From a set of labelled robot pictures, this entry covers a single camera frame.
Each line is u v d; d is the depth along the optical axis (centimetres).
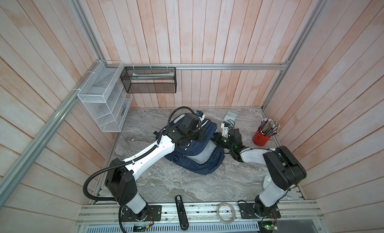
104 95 69
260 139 93
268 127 92
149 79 103
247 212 73
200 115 69
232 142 75
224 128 86
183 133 59
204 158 88
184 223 68
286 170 48
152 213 73
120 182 42
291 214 74
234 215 72
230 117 114
